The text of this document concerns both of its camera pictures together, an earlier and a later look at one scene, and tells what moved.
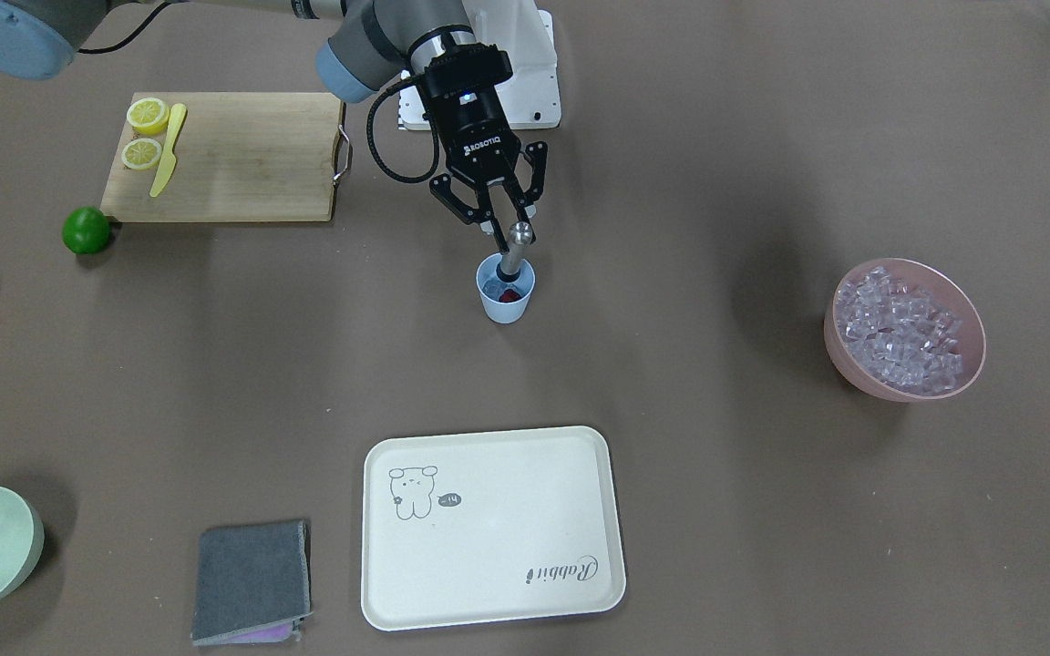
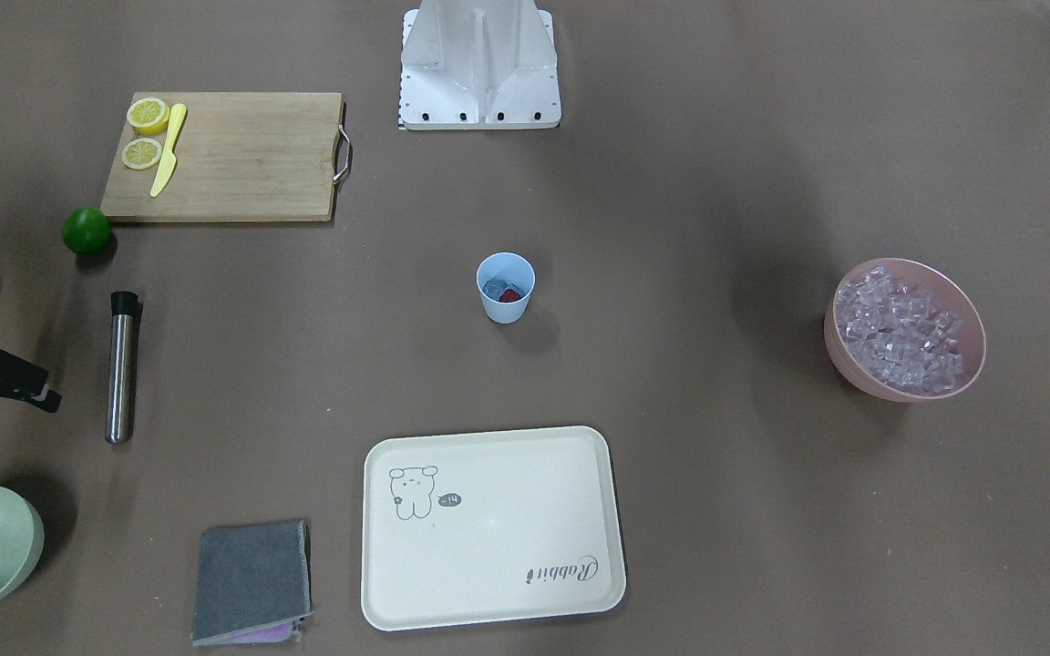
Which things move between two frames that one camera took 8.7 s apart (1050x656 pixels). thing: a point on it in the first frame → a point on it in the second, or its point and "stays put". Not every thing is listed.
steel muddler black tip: (519, 235) → (122, 367)
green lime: (85, 230) stays put
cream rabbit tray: (488, 527) stays put
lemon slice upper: (141, 153) stays put
